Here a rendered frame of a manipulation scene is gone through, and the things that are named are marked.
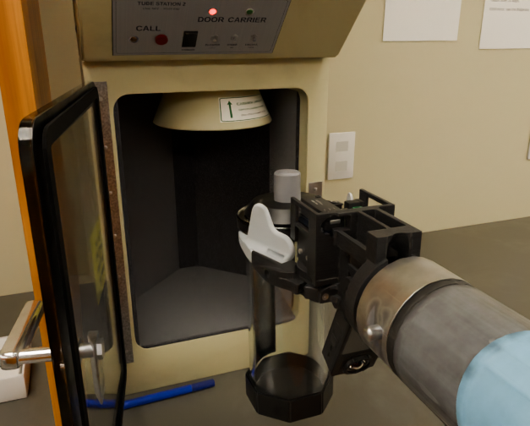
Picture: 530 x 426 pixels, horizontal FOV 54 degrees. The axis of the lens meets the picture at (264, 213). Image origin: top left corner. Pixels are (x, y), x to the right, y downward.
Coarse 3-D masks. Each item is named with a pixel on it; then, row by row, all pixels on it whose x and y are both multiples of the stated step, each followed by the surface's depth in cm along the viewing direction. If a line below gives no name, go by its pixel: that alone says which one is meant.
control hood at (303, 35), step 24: (96, 0) 51; (312, 0) 58; (336, 0) 59; (360, 0) 60; (96, 24) 53; (288, 24) 60; (312, 24) 61; (336, 24) 62; (96, 48) 56; (288, 48) 64; (312, 48) 65; (336, 48) 66
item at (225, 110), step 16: (176, 96) 71; (192, 96) 70; (208, 96) 70; (224, 96) 70; (240, 96) 71; (256, 96) 74; (160, 112) 73; (176, 112) 71; (192, 112) 70; (208, 112) 70; (224, 112) 70; (240, 112) 71; (256, 112) 73; (176, 128) 70; (192, 128) 70; (208, 128) 69; (224, 128) 70; (240, 128) 71
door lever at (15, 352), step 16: (32, 304) 47; (16, 320) 45; (32, 320) 45; (16, 336) 42; (32, 336) 44; (0, 352) 40; (16, 352) 40; (32, 352) 40; (48, 352) 41; (16, 368) 40
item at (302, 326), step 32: (256, 288) 54; (256, 320) 55; (288, 320) 54; (320, 320) 55; (256, 352) 57; (288, 352) 55; (320, 352) 56; (256, 384) 58; (288, 384) 56; (320, 384) 57
